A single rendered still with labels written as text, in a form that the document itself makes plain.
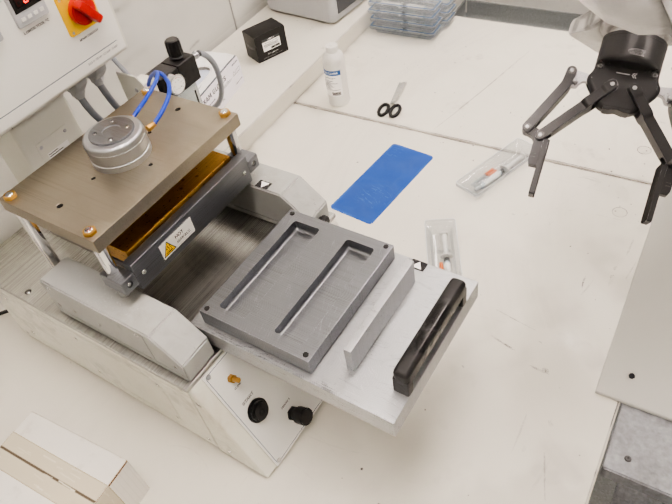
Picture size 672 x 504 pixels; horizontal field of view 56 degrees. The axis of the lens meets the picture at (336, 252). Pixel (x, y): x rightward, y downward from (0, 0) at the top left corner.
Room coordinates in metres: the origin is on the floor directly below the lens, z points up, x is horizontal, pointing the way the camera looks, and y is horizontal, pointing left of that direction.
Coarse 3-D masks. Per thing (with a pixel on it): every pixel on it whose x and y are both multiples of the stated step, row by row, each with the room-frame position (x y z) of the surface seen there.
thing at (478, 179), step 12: (516, 144) 0.99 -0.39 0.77; (528, 144) 0.98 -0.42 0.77; (492, 156) 0.96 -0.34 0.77; (504, 156) 0.96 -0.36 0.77; (516, 156) 0.95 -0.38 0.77; (528, 156) 0.94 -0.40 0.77; (480, 168) 0.93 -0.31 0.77; (492, 168) 0.93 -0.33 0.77; (504, 168) 0.92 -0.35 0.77; (468, 180) 0.91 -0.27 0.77; (480, 180) 0.90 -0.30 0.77; (492, 180) 0.89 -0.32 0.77
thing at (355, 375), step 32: (384, 288) 0.52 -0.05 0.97; (416, 288) 0.51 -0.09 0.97; (192, 320) 0.52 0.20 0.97; (352, 320) 0.48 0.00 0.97; (384, 320) 0.46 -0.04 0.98; (416, 320) 0.46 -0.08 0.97; (256, 352) 0.45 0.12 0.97; (352, 352) 0.40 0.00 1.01; (384, 352) 0.42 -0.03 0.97; (320, 384) 0.39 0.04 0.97; (352, 384) 0.39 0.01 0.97; (384, 384) 0.38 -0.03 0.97; (416, 384) 0.37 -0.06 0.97; (384, 416) 0.34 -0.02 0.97
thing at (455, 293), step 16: (448, 288) 0.46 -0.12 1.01; (464, 288) 0.46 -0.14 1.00; (448, 304) 0.44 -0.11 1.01; (464, 304) 0.47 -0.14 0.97; (432, 320) 0.42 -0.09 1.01; (448, 320) 0.43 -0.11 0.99; (416, 336) 0.41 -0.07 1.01; (432, 336) 0.40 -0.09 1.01; (416, 352) 0.39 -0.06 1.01; (400, 368) 0.37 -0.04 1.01; (416, 368) 0.37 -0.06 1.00; (400, 384) 0.36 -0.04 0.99
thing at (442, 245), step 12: (432, 228) 0.80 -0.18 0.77; (444, 228) 0.79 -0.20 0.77; (432, 240) 0.77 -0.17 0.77; (444, 240) 0.76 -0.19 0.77; (456, 240) 0.76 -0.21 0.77; (432, 252) 0.74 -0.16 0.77; (444, 252) 0.74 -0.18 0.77; (456, 252) 0.73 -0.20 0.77; (432, 264) 0.71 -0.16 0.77; (444, 264) 0.71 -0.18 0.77; (456, 264) 0.70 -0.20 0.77
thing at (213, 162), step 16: (208, 160) 0.73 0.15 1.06; (224, 160) 0.72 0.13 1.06; (192, 176) 0.70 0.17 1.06; (208, 176) 0.69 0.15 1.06; (176, 192) 0.67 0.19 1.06; (192, 192) 0.67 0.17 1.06; (160, 208) 0.64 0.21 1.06; (176, 208) 0.64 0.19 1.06; (144, 224) 0.62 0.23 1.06; (160, 224) 0.62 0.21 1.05; (128, 240) 0.59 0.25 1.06; (144, 240) 0.60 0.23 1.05; (112, 256) 0.60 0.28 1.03
